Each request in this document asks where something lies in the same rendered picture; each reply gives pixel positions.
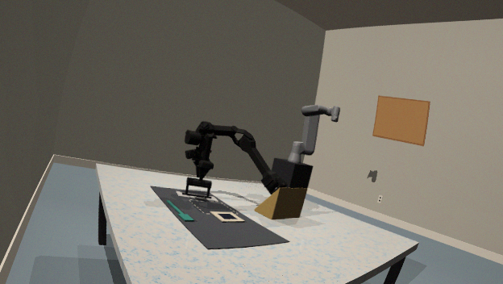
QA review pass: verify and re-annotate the beige square tile with black square mark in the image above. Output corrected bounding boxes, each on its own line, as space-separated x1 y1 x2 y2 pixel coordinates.
210 211 245 223

